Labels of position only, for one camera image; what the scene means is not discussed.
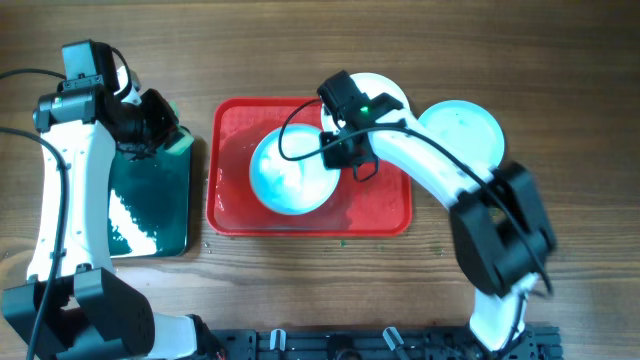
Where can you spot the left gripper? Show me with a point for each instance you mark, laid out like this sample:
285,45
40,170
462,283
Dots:
153,104

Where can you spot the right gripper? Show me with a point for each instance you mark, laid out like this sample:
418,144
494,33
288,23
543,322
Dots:
331,162

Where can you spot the white plate with stain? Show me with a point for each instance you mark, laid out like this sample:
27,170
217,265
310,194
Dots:
372,84

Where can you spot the green scrubbing sponge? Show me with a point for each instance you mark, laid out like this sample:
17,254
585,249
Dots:
176,138

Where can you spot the pale green plate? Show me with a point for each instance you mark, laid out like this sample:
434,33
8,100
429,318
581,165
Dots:
291,187
468,128

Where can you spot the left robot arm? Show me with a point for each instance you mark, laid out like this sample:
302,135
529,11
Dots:
72,305

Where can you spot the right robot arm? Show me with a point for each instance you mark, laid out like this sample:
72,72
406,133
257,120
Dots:
501,232

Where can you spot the black water tray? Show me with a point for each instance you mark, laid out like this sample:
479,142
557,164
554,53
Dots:
149,205

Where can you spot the red plastic tray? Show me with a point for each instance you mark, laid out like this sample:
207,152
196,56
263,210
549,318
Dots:
381,206

